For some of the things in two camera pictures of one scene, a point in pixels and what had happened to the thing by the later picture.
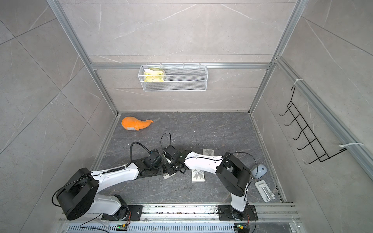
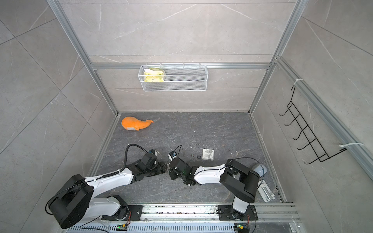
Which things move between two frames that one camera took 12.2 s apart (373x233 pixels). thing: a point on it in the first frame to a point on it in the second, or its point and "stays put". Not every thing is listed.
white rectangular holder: (263, 190) stays put
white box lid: (208, 151) stays put
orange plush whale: (132, 123) stays put
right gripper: (170, 172) to (172, 174)
